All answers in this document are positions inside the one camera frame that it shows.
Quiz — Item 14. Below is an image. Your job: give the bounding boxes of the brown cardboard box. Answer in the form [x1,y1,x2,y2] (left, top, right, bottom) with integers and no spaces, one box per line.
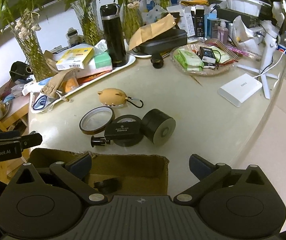
[28,148,169,196]

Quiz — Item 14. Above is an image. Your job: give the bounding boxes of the tan pig-shaped pouch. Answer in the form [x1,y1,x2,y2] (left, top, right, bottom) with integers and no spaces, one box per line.
[97,88,144,109]

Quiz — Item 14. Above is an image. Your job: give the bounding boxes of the white tray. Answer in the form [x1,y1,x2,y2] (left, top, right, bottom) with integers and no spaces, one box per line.
[22,40,136,113]

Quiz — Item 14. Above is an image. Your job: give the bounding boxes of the white power bank box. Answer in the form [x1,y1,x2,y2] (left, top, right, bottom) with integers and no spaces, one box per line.
[218,74,263,107]

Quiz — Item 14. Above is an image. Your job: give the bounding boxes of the yellow white box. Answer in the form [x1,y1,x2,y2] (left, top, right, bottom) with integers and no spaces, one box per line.
[56,47,95,70]

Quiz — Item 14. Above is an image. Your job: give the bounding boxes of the green tissue box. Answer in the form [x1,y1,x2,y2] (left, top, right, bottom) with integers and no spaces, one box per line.
[94,52,113,72]

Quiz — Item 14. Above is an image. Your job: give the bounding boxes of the glass snack plate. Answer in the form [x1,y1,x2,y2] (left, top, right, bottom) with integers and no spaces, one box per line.
[171,42,239,76]

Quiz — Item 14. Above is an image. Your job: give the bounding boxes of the small black cylinder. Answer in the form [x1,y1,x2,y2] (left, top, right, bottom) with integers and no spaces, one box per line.
[151,53,164,69]

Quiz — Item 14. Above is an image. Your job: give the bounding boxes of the left glass vase plant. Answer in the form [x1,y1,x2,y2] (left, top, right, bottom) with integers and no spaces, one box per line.
[0,0,55,81]

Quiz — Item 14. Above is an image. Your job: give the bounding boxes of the glass vase plant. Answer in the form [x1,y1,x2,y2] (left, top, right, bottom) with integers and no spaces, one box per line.
[0,0,55,81]
[64,0,102,46]
[117,0,143,44]

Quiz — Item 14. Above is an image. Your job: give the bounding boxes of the black zip case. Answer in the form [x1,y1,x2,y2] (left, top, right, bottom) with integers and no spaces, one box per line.
[134,29,187,55]

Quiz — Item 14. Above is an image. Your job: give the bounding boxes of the brown paper envelope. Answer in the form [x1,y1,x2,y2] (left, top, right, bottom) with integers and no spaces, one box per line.
[128,14,176,50]

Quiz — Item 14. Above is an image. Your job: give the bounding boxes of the black thermos bottle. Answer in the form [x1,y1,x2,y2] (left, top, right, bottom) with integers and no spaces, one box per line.
[100,3,127,68]

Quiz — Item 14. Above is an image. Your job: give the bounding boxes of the middle glass vase plant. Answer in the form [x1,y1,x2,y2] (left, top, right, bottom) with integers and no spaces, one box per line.
[64,0,102,46]

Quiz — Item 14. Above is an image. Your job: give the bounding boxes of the white gimbal stand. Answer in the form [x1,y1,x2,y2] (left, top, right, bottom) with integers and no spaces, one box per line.
[236,19,283,100]

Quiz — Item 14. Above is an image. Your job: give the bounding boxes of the white foil container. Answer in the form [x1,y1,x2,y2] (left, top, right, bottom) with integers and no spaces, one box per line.
[226,0,271,17]

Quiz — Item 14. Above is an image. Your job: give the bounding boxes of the right glass vase plant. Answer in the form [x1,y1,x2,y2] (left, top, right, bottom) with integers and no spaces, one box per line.
[117,0,143,44]

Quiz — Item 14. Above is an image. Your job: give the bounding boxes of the beige drawstring bag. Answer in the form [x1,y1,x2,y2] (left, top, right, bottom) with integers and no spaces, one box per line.
[41,68,79,102]

